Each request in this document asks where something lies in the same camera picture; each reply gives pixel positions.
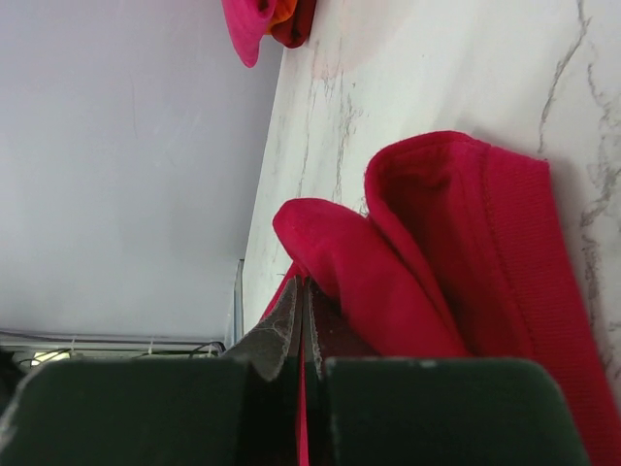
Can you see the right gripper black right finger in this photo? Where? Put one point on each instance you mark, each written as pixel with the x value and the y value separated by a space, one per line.
pixel 359 408

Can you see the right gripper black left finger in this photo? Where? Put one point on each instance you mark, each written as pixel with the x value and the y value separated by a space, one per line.
pixel 235 409

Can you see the folded dark red t shirt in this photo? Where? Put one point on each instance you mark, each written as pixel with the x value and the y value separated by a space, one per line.
pixel 294 32

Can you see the folded pink t shirt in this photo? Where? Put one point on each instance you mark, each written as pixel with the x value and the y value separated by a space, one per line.
pixel 247 21

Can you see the folded orange t shirt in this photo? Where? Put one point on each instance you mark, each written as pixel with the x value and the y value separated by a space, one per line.
pixel 284 10

